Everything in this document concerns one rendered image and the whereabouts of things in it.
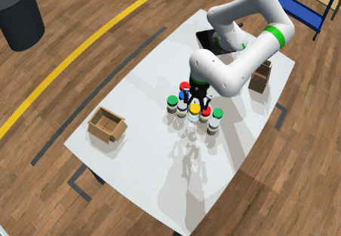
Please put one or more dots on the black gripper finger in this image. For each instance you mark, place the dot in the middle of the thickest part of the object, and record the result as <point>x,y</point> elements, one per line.
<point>185,91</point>
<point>202,106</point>

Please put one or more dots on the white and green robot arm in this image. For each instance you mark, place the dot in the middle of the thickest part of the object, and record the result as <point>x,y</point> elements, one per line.
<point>227,80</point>

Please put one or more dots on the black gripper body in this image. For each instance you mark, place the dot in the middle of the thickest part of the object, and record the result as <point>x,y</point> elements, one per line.
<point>198,93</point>

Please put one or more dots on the green-capped bottle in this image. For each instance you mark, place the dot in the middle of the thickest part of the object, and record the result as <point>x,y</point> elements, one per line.
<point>172,104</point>
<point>217,113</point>

